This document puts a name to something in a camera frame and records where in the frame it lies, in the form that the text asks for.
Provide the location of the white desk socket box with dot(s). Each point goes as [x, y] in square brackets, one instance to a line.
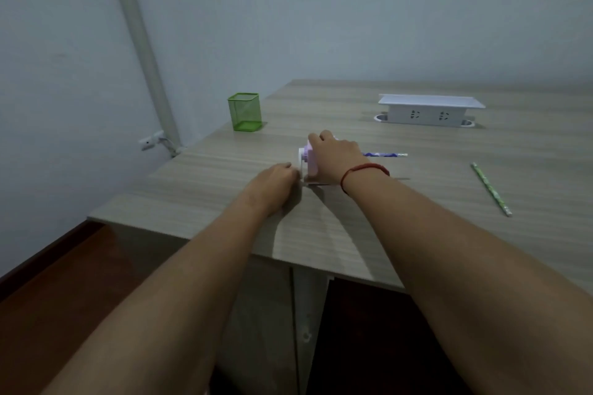
[426, 114]

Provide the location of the green mesh pen holder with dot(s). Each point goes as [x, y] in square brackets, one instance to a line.
[244, 114]

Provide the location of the purple pencil sharpener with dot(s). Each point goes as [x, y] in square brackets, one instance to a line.
[308, 163]

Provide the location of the wooden desk cabinet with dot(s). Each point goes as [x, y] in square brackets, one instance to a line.
[264, 330]

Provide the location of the person's left hand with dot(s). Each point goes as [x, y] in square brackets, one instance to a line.
[271, 186]

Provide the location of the person's right hand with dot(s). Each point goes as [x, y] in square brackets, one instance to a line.
[338, 156]

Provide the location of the blue patterned pencil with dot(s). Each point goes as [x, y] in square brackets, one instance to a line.
[384, 155]

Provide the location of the person's right forearm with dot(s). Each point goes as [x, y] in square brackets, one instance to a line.
[477, 288]

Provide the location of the white wall socket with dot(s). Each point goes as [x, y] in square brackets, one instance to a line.
[150, 141]

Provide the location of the white wall pipe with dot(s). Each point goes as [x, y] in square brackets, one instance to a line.
[139, 38]

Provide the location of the green patterned pencil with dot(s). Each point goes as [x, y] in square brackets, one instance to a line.
[491, 188]

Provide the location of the person's left forearm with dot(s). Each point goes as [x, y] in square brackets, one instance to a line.
[162, 311]

